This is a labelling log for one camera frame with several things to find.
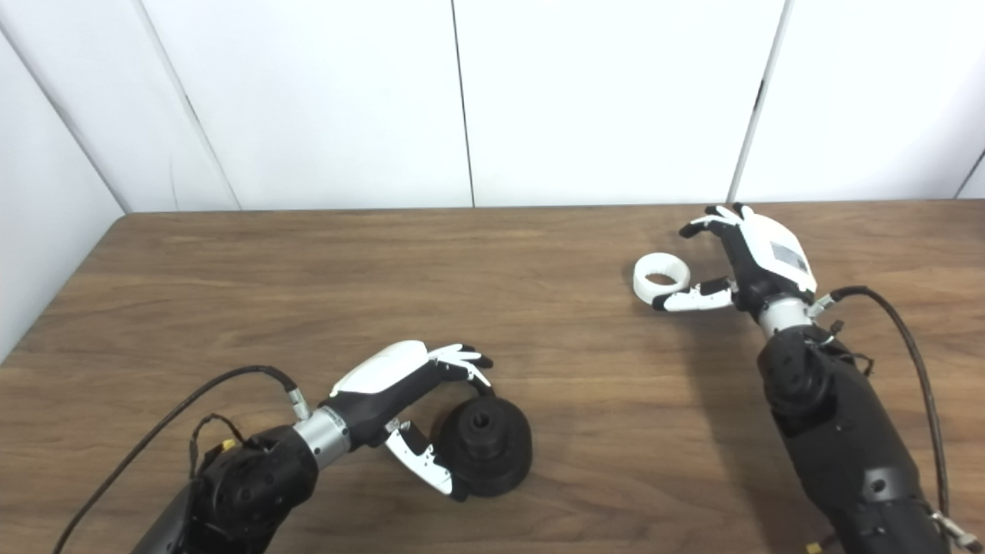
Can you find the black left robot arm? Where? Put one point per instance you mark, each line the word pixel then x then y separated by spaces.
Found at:
pixel 246 485

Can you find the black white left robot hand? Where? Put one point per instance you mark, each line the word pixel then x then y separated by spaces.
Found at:
pixel 385 369

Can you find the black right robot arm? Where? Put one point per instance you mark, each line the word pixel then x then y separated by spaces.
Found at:
pixel 846 431

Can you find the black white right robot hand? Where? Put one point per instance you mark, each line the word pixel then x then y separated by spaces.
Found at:
pixel 769 250

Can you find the round black part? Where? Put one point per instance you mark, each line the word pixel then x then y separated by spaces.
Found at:
pixel 500 454

